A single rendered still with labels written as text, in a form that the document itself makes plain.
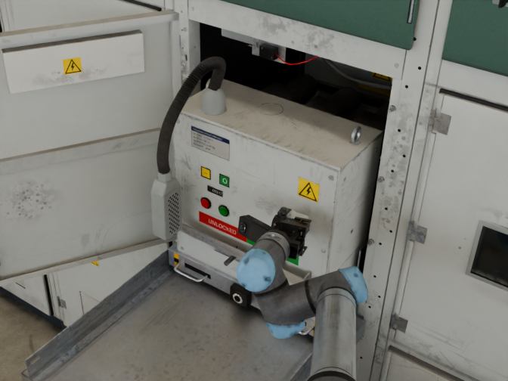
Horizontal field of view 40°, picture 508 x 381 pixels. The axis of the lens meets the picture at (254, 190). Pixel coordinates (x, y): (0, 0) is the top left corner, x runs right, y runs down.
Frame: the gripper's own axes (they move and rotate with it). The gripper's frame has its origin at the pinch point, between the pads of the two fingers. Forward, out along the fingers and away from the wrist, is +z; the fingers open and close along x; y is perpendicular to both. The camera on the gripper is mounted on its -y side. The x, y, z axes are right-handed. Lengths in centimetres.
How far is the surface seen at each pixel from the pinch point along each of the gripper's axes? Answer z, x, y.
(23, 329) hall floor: 70, -108, -125
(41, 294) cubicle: 71, -89, -117
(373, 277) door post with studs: 15.8, -18.5, 21.4
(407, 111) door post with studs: 2.7, 29.5, 22.7
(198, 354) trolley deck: -7.2, -40.9, -17.2
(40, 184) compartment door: 2, -9, -72
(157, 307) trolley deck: 5, -38, -35
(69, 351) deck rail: -18, -43, -49
